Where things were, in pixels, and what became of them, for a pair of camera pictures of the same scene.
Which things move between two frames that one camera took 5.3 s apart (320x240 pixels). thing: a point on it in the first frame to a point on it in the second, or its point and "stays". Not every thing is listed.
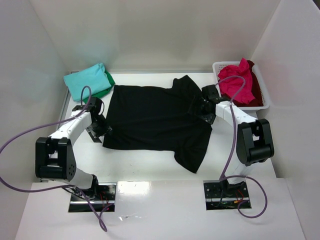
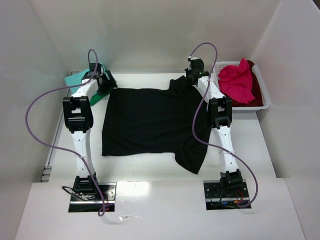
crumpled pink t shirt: x=230 y=86 stays
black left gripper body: x=99 y=129 to x=106 y=83
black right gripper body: x=206 y=117 to x=189 y=76
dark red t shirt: x=258 y=101 stays
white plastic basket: x=217 y=65 stays
